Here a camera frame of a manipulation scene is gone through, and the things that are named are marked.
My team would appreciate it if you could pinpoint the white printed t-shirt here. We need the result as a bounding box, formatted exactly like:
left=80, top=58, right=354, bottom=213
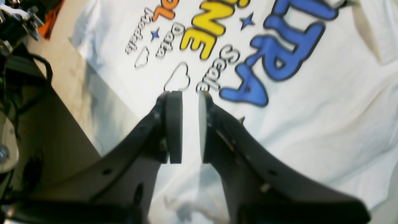
left=71, top=0, right=397, bottom=224

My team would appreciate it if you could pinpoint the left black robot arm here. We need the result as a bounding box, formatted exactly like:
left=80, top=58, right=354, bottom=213
left=0, top=0, right=54, bottom=83

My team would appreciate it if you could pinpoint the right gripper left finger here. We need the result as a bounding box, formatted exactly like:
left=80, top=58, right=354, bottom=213
left=4, top=91, right=183, bottom=224

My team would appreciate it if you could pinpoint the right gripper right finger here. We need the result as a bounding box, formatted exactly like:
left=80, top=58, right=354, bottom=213
left=199, top=91, right=371, bottom=224

